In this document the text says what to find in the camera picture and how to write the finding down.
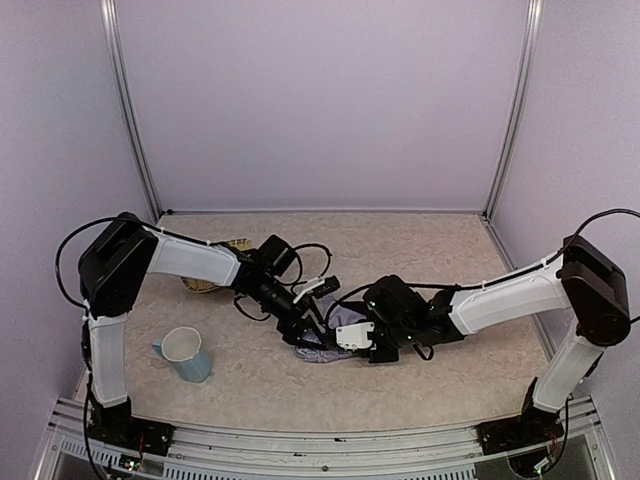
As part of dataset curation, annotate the lilac folding umbrella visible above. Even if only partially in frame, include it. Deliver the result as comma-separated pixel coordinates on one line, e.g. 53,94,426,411
293,301,367,364

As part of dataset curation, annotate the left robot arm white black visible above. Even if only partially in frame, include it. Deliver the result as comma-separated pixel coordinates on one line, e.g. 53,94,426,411
53,212,345,432

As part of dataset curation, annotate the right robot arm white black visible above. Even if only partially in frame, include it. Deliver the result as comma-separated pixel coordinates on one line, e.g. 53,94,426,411
337,235,631,445

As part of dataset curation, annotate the woven bamboo tray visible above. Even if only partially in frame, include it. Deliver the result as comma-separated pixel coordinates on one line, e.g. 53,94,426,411
179,237,251,297

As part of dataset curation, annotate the light blue plastic pitcher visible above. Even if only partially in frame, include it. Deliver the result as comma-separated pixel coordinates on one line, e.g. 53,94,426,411
151,326,212,383

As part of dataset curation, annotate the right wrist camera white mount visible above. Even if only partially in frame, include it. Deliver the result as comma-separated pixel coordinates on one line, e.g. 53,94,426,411
335,322,375,351

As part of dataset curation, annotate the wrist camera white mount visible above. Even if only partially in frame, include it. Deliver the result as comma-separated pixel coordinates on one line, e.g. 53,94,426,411
293,276,341,304
335,322,375,351

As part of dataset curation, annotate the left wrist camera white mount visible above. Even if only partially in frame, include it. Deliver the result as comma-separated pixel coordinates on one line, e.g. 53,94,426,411
293,276,341,304

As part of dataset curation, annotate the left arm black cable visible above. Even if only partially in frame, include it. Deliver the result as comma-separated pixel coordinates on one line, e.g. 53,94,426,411
287,242,335,286

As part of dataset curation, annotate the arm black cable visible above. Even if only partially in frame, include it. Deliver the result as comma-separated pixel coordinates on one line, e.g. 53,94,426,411
287,242,335,286
569,208,640,251

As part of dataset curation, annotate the aluminium front rail frame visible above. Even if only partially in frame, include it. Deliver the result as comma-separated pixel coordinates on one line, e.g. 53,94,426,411
31,397,617,479

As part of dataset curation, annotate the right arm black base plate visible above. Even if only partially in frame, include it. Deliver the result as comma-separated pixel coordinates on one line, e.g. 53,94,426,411
476,417,564,455

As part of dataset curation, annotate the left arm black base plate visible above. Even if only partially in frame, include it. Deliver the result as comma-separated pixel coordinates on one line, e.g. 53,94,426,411
88,417,175,456

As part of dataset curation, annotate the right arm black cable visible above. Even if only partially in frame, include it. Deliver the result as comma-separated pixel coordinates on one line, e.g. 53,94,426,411
569,208,640,251

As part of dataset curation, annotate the left aluminium corner post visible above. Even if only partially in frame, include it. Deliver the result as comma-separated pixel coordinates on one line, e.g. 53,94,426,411
100,0,163,221

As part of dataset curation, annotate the aluminium corner post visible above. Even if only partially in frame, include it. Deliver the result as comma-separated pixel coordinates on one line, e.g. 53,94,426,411
483,0,544,223
100,0,163,221

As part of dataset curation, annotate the right aluminium corner post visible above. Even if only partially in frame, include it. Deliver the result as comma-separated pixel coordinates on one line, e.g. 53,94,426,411
483,0,544,223

